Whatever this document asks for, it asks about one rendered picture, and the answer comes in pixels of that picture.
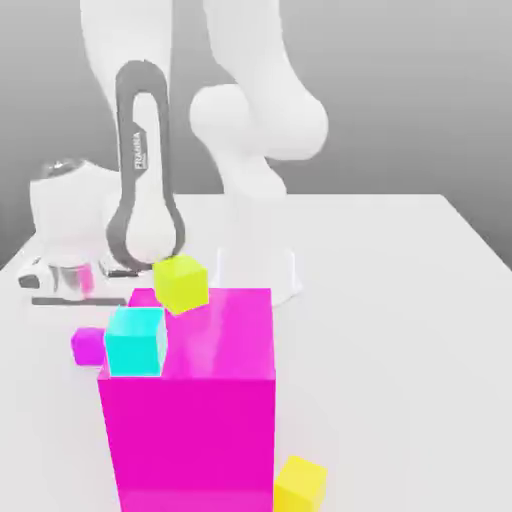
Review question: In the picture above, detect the large magenta box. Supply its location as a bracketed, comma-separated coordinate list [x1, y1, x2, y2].
[96, 286, 277, 512]

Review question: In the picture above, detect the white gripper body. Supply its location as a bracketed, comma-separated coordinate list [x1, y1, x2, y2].
[30, 295, 129, 318]

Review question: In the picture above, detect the small lime yellow cube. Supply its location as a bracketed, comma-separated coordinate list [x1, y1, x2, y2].
[152, 254, 210, 316]

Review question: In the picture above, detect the small purple cube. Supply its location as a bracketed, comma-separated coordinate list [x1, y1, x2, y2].
[70, 326, 108, 368]

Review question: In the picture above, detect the small cyan cube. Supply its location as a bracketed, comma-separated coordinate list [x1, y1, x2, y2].
[104, 305, 169, 378]

